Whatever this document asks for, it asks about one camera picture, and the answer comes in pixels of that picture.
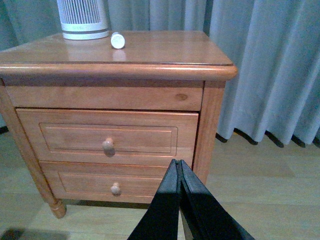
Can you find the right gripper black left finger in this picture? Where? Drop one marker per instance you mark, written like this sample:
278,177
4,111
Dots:
160,222

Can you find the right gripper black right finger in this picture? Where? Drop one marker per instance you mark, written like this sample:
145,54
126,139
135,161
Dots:
203,217

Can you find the drawer wooden knob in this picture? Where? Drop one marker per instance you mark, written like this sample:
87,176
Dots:
115,189
108,147

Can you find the white medicine bottle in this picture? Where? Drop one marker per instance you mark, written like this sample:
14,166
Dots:
117,40

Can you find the wooden nightstand cabinet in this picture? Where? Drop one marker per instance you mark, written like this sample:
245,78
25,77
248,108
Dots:
156,71

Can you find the grey curtain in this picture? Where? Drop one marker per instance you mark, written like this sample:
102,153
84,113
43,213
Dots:
275,45

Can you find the white cylindrical air purifier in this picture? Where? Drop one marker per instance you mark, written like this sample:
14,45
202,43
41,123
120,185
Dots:
83,19

